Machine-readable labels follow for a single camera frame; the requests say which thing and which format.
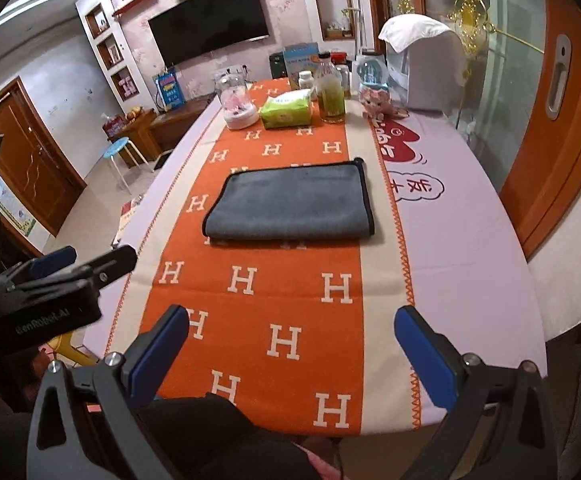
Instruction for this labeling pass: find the purple and grey towel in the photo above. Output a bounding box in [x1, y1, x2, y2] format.
[202, 157, 375, 242]

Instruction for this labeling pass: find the stack of books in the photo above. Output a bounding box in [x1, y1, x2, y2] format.
[110, 194, 144, 249]

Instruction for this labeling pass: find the brown wooden door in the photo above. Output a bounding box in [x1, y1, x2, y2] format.
[0, 77, 86, 235]

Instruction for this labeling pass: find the blue round stool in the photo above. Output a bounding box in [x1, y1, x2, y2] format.
[103, 136, 154, 193]

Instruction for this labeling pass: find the wooden tv cabinet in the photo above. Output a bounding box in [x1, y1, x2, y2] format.
[109, 94, 214, 162]

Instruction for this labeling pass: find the blue standing box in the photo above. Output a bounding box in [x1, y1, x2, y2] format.
[153, 67, 185, 112]

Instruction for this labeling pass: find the pink printed tablecloth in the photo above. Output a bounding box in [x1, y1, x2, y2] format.
[84, 104, 547, 427]

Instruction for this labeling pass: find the orange H-pattern table runner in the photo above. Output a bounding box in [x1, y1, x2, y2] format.
[107, 101, 422, 436]

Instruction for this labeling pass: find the glass dome pink lamp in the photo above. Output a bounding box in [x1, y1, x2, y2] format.
[214, 72, 259, 130]

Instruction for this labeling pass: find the green tissue pack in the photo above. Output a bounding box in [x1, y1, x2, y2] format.
[259, 89, 312, 129]

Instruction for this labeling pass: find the black speaker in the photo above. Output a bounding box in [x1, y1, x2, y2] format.
[269, 52, 287, 79]

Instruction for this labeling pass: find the small white pill bottle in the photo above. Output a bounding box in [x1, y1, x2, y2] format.
[298, 70, 315, 91]

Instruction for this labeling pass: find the blue white carton box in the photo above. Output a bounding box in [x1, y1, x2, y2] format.
[283, 42, 319, 90]

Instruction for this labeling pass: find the glass bottle olive liquid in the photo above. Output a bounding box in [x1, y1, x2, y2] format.
[315, 52, 346, 124]

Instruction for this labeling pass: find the pink plush toy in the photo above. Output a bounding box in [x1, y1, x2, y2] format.
[359, 87, 409, 120]

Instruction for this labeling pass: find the snow globe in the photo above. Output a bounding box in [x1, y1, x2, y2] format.
[356, 52, 388, 90]

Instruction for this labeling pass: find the orange framed sliding door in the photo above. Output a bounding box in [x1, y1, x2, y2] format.
[370, 0, 581, 255]

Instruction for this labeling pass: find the white appliance with cloth cover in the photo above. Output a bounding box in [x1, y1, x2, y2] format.
[379, 14, 466, 113]

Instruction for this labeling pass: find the gold hanging ornament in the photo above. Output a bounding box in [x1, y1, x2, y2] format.
[448, 0, 497, 58]

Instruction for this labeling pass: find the red wall shelf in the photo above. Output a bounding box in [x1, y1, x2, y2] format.
[112, 0, 147, 18]

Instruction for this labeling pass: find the black wall television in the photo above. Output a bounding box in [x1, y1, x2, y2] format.
[148, 0, 269, 68]

